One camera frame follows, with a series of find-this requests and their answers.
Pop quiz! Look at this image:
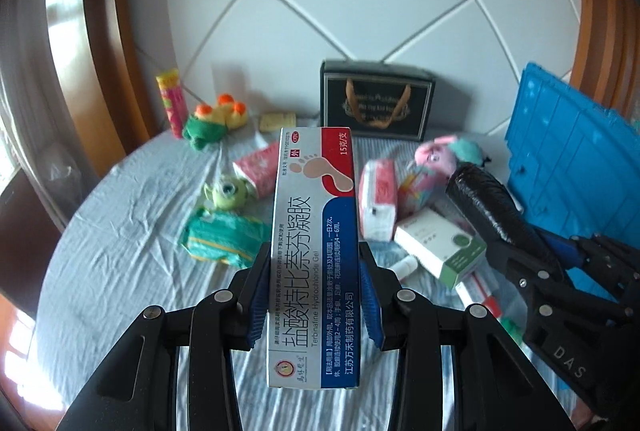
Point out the green tissue pack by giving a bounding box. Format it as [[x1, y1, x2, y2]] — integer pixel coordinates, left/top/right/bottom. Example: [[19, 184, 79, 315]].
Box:
[[179, 208, 271, 269]]

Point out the black gift bag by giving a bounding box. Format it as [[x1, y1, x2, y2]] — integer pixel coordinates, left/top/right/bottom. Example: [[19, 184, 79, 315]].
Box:
[[320, 60, 436, 142]]

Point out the colourful pastel tissue pack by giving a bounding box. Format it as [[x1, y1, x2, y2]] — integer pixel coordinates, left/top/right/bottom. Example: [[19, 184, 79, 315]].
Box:
[[397, 170, 447, 220]]

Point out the light blue tablecloth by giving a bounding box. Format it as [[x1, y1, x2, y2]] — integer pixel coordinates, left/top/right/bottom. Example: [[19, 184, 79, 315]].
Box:
[[34, 124, 582, 431]]

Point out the white green small box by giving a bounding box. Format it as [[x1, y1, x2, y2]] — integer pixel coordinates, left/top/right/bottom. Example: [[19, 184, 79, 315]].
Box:
[[394, 208, 486, 288]]

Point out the yellow sponge block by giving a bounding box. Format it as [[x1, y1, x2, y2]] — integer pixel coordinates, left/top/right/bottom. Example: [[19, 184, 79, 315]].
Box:
[[258, 112, 297, 133]]

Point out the foot cream medicine box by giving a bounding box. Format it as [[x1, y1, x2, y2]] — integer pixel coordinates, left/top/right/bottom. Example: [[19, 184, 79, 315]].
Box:
[[267, 127, 360, 390]]

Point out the red white medicine box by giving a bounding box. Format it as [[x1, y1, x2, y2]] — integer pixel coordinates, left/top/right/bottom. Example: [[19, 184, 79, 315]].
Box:
[[454, 269, 502, 318]]

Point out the pink pig plush toy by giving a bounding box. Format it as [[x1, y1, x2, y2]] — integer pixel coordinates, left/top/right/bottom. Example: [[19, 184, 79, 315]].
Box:
[[413, 134, 491, 184]]

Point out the green yellow duck plush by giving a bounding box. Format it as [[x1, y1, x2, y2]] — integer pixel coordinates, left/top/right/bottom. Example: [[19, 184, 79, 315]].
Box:
[[182, 94, 248, 151]]

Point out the pink tissue pack on table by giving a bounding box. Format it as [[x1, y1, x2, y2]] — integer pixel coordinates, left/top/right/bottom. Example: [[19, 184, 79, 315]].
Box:
[[358, 159, 397, 243]]

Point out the green one-eyed monster plush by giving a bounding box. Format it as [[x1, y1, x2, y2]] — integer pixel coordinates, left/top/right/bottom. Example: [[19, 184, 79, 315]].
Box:
[[203, 176, 253, 211]]

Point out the pink yellow candy tube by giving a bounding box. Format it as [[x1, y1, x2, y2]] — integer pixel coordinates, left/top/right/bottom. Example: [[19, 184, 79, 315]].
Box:
[[155, 68, 189, 139]]

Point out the blue folding storage crate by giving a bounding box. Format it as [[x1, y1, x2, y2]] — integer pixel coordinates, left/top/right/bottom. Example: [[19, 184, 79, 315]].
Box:
[[503, 60, 640, 302]]

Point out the black garbage bag roll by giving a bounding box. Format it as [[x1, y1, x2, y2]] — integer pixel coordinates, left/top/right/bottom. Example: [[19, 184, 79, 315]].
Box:
[[446, 162, 554, 264]]

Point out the red pink tissue pack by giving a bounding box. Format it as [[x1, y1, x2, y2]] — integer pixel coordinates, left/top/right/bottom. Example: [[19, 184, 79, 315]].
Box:
[[232, 141, 279, 198]]

